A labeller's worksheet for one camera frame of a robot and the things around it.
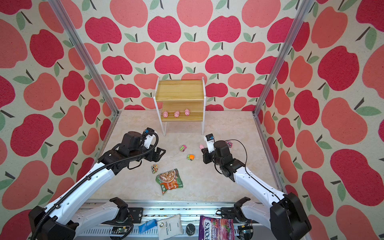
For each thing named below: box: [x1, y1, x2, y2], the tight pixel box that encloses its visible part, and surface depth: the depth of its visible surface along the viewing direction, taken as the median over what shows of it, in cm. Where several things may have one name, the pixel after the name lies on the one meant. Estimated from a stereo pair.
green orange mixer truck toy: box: [186, 154, 195, 161], surface depth 95 cm
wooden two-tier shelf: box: [153, 76, 207, 137], surface depth 93 cm
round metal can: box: [185, 223, 196, 236], surface depth 64 cm
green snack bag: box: [155, 168, 183, 196], surface depth 86 cm
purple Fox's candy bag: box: [198, 215, 235, 240], surface depth 70 cm
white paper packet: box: [157, 214, 183, 240], surface depth 72 cm
